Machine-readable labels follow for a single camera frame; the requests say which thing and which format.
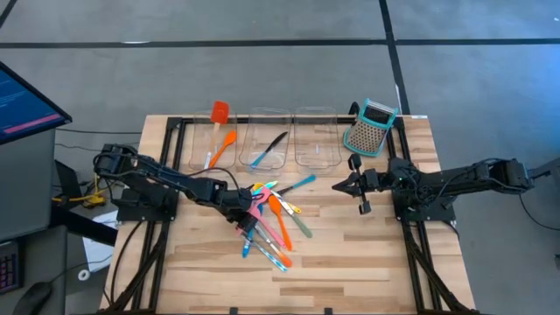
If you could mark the white paper sheet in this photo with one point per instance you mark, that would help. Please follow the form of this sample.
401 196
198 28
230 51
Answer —
98 258

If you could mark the black edge bracket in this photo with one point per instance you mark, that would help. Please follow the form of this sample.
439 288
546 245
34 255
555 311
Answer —
328 311
234 311

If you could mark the white tape roll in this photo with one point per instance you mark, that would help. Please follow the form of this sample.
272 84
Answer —
80 275

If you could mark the black desk base beam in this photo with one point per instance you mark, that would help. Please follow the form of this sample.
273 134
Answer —
83 225

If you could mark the black clamp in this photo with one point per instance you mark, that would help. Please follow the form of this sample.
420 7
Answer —
353 108

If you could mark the teal steel box grater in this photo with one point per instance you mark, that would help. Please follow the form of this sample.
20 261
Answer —
367 135

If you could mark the black keyboard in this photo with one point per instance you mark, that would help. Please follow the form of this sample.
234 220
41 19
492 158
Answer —
9 267

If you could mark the black floor stand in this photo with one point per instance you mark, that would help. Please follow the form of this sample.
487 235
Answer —
548 168

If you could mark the computer monitor blue screen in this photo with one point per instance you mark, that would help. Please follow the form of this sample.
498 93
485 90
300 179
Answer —
26 109

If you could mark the pink silicone spoon spatula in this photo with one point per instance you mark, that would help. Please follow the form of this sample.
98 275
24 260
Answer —
273 234

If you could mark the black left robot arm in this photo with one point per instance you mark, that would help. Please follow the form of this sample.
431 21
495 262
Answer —
166 179

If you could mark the black computer mouse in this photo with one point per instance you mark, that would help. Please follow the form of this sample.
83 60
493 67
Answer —
32 299

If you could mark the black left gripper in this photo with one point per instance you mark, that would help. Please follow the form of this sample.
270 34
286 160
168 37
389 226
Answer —
240 203

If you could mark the pink icing spatula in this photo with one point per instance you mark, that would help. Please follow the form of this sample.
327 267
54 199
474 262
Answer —
263 194

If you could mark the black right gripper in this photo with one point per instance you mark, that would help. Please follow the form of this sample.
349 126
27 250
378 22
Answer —
376 181

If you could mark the blue silicone spoon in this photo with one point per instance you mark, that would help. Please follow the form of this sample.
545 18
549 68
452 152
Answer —
246 250

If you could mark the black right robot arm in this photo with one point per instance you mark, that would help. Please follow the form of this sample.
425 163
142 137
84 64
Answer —
459 181

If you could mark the white table label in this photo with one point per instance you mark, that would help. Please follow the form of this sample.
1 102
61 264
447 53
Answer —
419 116

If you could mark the clear plastic bin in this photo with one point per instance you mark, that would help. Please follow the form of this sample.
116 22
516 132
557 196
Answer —
199 149
280 157
317 144

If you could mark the small orange silicone spoon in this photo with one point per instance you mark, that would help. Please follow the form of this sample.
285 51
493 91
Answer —
229 137

